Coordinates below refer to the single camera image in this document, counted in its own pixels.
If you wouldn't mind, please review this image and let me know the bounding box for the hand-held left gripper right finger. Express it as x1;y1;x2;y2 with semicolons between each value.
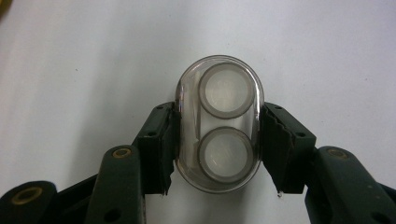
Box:
260;102;318;199

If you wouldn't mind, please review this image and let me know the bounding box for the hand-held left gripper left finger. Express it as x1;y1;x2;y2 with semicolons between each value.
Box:
132;101;181;197

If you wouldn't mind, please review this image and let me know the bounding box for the clear oval contact lens case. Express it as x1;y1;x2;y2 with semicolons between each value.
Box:
174;54;265;194

